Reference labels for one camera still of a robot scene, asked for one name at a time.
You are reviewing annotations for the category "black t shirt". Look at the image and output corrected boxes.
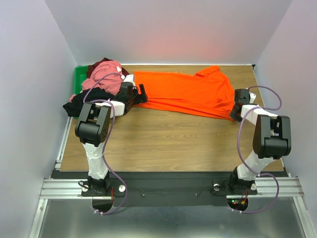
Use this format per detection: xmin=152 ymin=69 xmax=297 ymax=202
xmin=62 ymin=87 xmax=115 ymax=118

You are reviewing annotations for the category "orange t shirt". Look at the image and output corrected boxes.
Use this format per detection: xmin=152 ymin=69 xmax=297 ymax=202
xmin=134 ymin=66 xmax=234 ymax=119

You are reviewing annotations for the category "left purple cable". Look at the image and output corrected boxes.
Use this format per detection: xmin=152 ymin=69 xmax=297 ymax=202
xmin=83 ymin=72 xmax=129 ymax=216

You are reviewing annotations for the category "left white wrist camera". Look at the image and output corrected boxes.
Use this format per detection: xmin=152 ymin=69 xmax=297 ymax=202
xmin=121 ymin=74 xmax=136 ymax=86

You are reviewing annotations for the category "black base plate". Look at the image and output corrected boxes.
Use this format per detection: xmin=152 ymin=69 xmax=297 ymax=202
xmin=51 ymin=171 xmax=264 ymax=208

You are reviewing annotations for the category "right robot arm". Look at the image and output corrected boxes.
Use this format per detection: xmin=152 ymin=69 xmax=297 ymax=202
xmin=228 ymin=88 xmax=292 ymax=193

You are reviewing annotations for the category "purple cable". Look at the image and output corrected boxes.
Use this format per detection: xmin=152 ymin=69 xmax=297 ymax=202
xmin=83 ymin=72 xmax=129 ymax=216
xmin=231 ymin=85 xmax=283 ymax=215

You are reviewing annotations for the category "maroon t shirt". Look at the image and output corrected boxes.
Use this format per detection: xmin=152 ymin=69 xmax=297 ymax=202
xmin=86 ymin=57 xmax=131 ymax=77

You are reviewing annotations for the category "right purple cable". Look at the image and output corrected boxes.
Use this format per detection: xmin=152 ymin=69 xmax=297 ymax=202
xmin=231 ymin=85 xmax=283 ymax=215

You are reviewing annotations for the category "pink t shirt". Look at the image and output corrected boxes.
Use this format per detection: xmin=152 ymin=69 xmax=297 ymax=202
xmin=69 ymin=60 xmax=127 ymax=100

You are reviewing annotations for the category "green plastic bin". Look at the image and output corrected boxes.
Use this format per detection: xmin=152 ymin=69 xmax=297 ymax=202
xmin=73 ymin=65 xmax=89 ymax=95

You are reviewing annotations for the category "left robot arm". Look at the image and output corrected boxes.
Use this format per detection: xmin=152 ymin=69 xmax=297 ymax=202
xmin=75 ymin=82 xmax=148 ymax=196

